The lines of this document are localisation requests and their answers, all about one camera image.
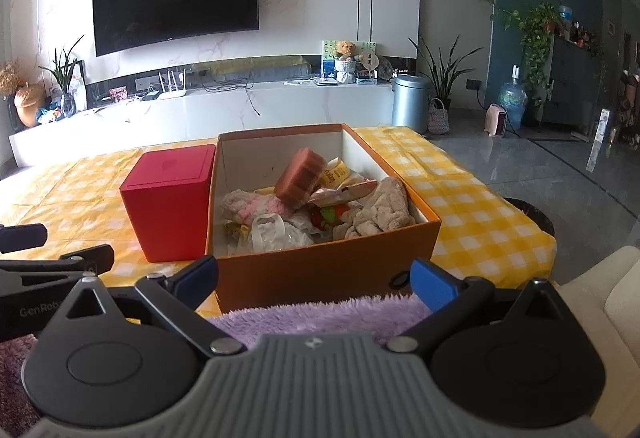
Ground woven basket bag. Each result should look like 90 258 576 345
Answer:
427 97 451 135

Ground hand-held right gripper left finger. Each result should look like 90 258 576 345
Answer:
62 255 248 359

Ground dark grey cabinet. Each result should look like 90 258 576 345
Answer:
542 34 606 131

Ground purple fuzzy blanket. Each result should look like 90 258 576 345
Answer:
0 293 436 438

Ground beige sofa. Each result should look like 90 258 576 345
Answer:
555 245 640 438

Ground beige fuzzy cloth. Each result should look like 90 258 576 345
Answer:
332 177 416 241

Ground white plastic bag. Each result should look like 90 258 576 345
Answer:
248 212 316 253

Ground teddy bear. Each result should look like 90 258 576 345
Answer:
334 40 358 84

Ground brown sponge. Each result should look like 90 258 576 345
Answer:
274 147 328 209

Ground dried flowers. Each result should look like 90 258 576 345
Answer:
0 61 21 94

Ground crochet strawberry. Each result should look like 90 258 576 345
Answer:
311 204 351 231

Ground white router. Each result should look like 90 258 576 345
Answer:
159 67 187 100

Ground grey metal trash can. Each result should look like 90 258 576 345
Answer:
391 74 432 135

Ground yellow checkered tablecloth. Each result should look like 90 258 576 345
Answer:
0 125 557 319

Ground silver snack packet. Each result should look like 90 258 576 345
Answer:
307 158 378 209

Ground green plant in glass vase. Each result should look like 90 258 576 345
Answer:
39 34 86 118

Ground pink space heater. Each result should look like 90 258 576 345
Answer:
485 103 511 137

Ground black round stool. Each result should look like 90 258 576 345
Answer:
500 197 557 239

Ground red square box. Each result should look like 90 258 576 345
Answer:
119 144 217 264

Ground orange cardboard box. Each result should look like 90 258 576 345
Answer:
205 123 442 314

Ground blue water bottle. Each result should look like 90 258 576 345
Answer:
498 79 528 129

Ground black cables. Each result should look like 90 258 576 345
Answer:
215 68 266 116

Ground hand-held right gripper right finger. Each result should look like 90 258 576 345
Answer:
385 258 576 354

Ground pink and white crochet piece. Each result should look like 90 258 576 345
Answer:
221 189 296 224

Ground long-leaf potted plant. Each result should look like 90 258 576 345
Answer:
407 34 483 114

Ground trailing vine plant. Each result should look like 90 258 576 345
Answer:
432 0 566 104

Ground gold acorn vase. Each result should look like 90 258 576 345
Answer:
14 83 47 128

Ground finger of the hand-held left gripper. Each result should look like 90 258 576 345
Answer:
0 223 49 255
0 244 116 280

